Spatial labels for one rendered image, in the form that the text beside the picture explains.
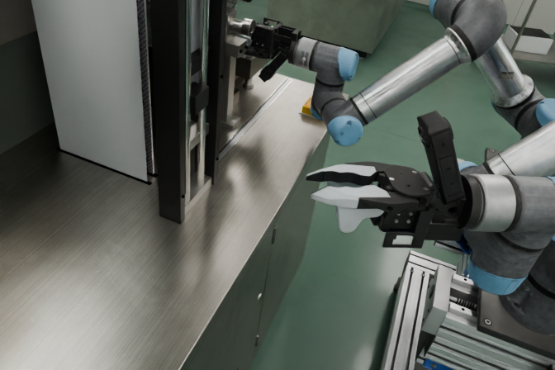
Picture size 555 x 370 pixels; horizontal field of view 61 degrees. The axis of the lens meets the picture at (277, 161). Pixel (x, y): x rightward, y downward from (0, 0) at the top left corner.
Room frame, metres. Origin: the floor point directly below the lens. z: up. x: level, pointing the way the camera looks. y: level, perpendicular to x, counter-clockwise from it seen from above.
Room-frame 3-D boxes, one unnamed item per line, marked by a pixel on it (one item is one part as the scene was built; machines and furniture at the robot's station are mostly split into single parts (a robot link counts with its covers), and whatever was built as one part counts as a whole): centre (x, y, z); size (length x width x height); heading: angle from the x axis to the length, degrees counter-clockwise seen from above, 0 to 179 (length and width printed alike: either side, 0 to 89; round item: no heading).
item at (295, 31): (1.15, 0.05, 1.12); 0.12 x 0.08 x 0.09; 73
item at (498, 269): (0.52, -0.35, 1.12); 0.11 x 0.08 x 0.11; 9
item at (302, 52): (1.12, -0.03, 1.11); 0.08 x 0.05 x 0.08; 163
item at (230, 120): (1.08, 0.15, 1.05); 0.06 x 0.05 x 0.31; 73
